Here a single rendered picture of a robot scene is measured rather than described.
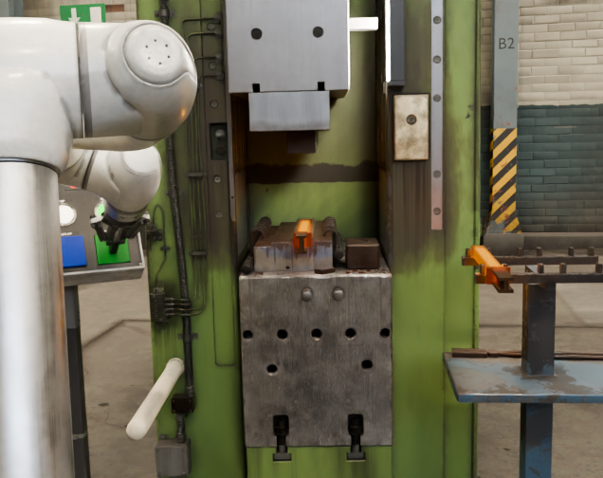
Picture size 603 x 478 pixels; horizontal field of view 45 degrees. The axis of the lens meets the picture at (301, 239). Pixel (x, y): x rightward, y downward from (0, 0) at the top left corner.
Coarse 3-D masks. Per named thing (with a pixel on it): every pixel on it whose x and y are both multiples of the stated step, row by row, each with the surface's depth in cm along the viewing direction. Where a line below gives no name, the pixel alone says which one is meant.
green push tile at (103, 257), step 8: (96, 240) 170; (96, 248) 170; (104, 248) 170; (120, 248) 171; (128, 248) 172; (104, 256) 169; (112, 256) 170; (120, 256) 171; (128, 256) 171; (104, 264) 169
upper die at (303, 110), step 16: (256, 96) 180; (272, 96) 180; (288, 96) 180; (304, 96) 180; (320, 96) 180; (256, 112) 181; (272, 112) 181; (288, 112) 181; (304, 112) 181; (320, 112) 181; (256, 128) 182; (272, 128) 182; (288, 128) 181; (304, 128) 181; (320, 128) 181
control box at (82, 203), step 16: (64, 192) 173; (80, 192) 174; (80, 208) 172; (96, 208) 174; (64, 224) 169; (80, 224) 171; (128, 240) 173; (96, 256) 169; (64, 272) 165; (80, 272) 166; (96, 272) 168; (112, 272) 170; (128, 272) 173
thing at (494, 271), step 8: (472, 248) 176; (480, 248) 173; (480, 256) 163; (488, 256) 163; (488, 264) 154; (496, 264) 154; (488, 272) 147; (496, 272) 143; (504, 272) 142; (488, 280) 147; (496, 280) 146; (504, 280) 138; (512, 280) 138; (496, 288) 141; (504, 288) 138; (512, 288) 139
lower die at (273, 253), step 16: (288, 224) 222; (320, 224) 218; (272, 240) 189; (288, 240) 189; (320, 240) 186; (256, 256) 186; (272, 256) 186; (288, 256) 186; (304, 256) 186; (320, 256) 186
